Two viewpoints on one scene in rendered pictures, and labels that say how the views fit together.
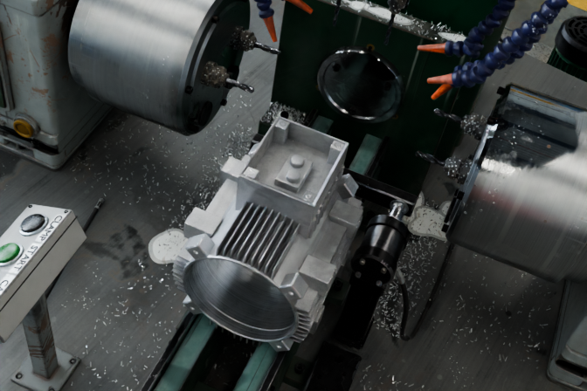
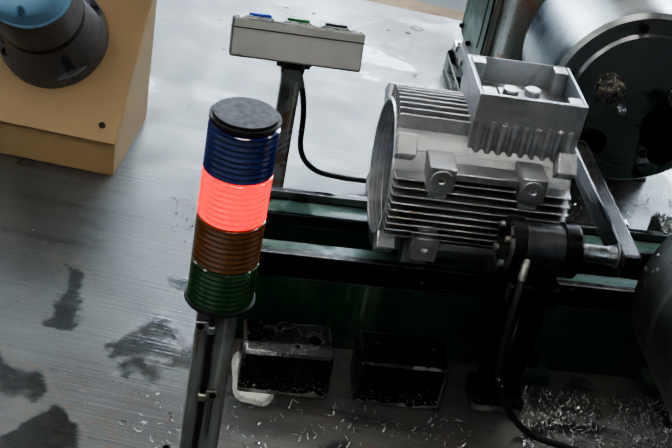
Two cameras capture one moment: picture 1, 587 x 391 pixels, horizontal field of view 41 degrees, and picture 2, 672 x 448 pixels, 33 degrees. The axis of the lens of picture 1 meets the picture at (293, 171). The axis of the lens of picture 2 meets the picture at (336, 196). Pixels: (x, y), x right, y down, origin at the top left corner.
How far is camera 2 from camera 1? 103 cm
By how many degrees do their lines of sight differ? 52
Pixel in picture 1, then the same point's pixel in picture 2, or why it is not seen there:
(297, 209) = (474, 98)
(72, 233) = (349, 51)
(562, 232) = not seen: outside the picture
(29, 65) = (505, 25)
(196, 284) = (385, 163)
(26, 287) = (279, 39)
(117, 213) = not seen: hidden behind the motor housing
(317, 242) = (477, 163)
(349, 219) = (526, 173)
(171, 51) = (581, 28)
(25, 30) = not seen: outside the picture
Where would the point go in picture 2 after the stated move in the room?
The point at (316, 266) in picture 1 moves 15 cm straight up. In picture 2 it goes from (444, 158) to (476, 30)
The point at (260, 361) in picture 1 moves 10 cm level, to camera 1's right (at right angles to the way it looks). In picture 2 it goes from (358, 256) to (387, 309)
